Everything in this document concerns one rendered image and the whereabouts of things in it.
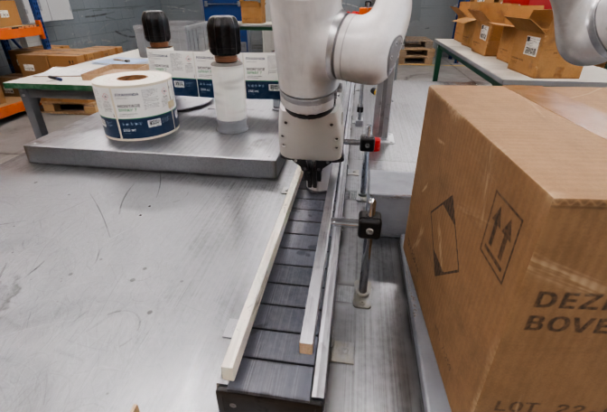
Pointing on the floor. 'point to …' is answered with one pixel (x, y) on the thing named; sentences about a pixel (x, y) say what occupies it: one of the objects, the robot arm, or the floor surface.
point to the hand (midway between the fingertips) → (312, 174)
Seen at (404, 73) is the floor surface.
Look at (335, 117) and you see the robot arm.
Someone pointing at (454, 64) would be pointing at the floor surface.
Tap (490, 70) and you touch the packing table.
